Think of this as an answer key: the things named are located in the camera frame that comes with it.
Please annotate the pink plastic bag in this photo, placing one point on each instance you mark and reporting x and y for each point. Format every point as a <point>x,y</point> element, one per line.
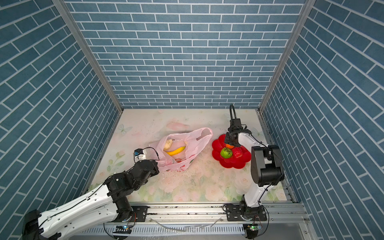
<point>194,141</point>

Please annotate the red flower-shaped plate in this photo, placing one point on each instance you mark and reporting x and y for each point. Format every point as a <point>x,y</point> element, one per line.
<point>219,144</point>

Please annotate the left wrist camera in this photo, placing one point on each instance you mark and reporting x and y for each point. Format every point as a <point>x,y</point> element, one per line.
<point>139,154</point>

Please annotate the green fake kiwi half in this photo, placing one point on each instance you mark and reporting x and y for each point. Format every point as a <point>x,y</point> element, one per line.
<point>226,153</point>

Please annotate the white slotted cable duct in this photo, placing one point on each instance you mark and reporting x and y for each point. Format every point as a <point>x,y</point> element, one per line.
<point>154,230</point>

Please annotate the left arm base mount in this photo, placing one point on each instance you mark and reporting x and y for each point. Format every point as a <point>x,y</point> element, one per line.
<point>135,213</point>

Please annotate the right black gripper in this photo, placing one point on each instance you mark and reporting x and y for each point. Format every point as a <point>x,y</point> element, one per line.
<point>227,139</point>

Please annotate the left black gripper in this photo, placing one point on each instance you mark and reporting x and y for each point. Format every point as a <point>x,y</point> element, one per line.
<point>155,167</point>

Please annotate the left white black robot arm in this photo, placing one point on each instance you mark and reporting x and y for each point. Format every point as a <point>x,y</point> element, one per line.
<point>107,203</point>

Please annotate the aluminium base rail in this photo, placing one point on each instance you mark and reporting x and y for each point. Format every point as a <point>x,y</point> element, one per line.
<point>205,213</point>

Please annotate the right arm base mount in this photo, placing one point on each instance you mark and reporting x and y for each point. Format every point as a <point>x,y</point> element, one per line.
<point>237,213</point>

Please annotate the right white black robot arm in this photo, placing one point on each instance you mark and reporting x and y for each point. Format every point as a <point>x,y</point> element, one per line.
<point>266,167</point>

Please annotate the yellow fake banana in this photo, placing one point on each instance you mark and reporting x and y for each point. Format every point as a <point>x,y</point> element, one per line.
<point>177,151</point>

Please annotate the cream fake peeled fruit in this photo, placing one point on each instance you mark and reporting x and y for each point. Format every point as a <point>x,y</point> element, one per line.
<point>168,145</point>

